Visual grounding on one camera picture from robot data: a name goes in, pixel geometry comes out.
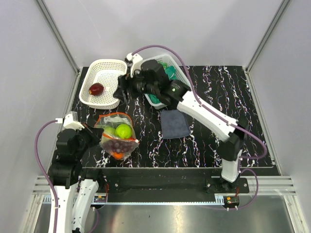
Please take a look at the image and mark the clear zip top bag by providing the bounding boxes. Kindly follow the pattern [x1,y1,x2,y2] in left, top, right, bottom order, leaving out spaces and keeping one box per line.
[95,112,139,160]

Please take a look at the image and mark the black marble pattern mat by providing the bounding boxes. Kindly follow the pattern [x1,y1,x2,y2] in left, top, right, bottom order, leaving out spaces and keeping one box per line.
[82,66,267,168]

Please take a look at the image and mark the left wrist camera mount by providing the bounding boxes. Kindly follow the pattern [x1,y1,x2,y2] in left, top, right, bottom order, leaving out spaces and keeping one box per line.
[63,111,85,131]

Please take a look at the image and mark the white oval perforated basket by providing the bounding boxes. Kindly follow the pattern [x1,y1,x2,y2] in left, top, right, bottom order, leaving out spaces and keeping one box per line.
[79,59,127,110]

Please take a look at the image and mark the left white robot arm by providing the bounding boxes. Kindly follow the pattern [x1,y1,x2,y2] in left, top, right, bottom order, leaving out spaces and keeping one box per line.
[48,125,105,233]

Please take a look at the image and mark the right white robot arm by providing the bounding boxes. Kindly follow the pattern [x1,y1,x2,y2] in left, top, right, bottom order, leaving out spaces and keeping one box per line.
[113,60,246,193]

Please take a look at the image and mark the grey folded towel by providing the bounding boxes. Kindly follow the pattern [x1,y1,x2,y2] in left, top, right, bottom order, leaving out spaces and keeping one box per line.
[160,110,190,139]

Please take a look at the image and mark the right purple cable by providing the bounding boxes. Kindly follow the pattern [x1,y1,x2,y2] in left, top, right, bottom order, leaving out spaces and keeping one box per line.
[131,45,268,211]

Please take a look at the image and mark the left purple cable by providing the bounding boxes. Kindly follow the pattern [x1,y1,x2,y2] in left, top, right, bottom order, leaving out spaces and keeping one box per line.
[34,118,64,233]

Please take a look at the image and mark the connector box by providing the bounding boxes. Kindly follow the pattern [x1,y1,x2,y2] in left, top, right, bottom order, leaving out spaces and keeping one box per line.
[224,196,240,208]
[93,194,107,203]

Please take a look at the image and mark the green fake apple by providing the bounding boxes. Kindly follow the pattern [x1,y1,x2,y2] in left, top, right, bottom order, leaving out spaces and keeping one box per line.
[115,124,132,139]

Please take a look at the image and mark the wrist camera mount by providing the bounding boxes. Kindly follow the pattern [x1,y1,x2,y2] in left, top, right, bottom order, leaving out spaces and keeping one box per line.
[125,53,143,78]
[63,111,85,131]

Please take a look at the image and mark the white rectangular plastic basket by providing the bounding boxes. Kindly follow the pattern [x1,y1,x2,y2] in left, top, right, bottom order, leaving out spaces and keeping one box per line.
[142,54,190,110]

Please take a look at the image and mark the green cloth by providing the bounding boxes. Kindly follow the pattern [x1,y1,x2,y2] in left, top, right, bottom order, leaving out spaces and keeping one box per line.
[147,62,177,104]

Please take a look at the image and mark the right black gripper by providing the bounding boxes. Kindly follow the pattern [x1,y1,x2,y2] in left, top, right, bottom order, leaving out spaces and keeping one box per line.
[112,68,157,104]

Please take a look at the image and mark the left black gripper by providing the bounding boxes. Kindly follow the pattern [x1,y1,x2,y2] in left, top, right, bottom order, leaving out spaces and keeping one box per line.
[74,121,104,158]

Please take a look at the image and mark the purple cable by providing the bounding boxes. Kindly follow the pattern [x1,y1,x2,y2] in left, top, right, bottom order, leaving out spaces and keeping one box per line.
[34,118,64,233]
[131,45,268,211]

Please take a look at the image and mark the right connector box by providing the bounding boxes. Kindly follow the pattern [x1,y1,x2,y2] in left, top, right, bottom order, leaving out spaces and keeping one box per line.
[224,196,240,208]

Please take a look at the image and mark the orange fake fruit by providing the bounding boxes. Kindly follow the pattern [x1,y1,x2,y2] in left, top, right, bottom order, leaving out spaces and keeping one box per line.
[112,152,125,160]

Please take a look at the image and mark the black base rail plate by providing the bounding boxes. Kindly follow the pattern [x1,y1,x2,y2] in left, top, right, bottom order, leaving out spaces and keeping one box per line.
[75,167,249,203]

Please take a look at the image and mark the dark red fake apple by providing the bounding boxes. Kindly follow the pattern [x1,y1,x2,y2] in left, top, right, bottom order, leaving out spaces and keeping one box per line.
[89,83,104,96]

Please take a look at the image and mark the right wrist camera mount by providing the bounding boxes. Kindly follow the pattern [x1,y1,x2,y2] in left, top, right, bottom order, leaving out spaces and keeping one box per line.
[125,53,143,78]

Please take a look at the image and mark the pale green fake cabbage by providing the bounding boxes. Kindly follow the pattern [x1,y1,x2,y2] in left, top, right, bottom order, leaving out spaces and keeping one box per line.
[103,126,116,138]

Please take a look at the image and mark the purple fake grapes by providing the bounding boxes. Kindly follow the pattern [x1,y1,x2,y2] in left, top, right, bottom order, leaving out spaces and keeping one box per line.
[103,140,136,153]

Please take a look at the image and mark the left connector box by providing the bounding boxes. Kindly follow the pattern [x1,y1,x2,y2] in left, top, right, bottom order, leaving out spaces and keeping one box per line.
[93,194,107,203]

